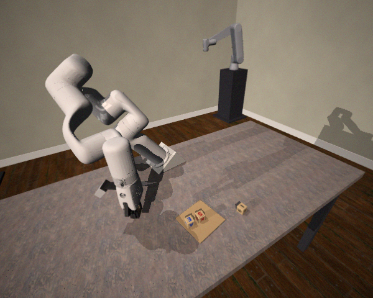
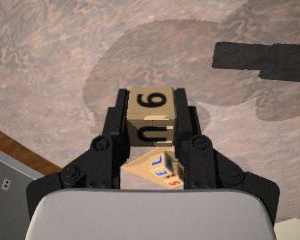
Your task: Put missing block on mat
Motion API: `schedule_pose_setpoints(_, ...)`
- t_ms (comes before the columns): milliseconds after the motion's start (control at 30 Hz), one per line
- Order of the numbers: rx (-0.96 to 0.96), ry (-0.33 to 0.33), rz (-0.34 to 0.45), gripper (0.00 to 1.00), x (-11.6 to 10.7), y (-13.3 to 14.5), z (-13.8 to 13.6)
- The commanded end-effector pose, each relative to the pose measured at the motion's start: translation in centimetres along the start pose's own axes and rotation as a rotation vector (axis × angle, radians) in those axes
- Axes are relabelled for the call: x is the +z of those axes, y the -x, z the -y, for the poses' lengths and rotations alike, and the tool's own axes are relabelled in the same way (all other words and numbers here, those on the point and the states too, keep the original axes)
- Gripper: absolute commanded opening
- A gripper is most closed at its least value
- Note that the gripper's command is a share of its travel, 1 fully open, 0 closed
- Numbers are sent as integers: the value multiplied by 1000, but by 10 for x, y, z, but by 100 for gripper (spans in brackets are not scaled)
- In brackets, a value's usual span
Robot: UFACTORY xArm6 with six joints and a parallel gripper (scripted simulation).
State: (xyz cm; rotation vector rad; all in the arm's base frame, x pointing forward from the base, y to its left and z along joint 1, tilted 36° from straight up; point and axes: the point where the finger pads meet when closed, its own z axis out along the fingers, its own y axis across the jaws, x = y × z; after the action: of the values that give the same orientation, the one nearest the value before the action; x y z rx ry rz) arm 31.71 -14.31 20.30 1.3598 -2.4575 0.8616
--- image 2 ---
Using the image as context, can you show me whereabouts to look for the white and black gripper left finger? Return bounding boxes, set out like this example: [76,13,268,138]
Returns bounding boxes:
[26,89,131,222]

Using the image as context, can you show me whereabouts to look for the tan flat mat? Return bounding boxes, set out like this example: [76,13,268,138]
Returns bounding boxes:
[122,146,184,189]

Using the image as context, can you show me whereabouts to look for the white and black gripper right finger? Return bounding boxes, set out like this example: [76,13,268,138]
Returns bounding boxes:
[174,88,280,228]

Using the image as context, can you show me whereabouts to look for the tan letter block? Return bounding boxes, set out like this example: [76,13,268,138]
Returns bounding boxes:
[164,164,184,187]
[126,87,177,147]
[149,152,173,178]

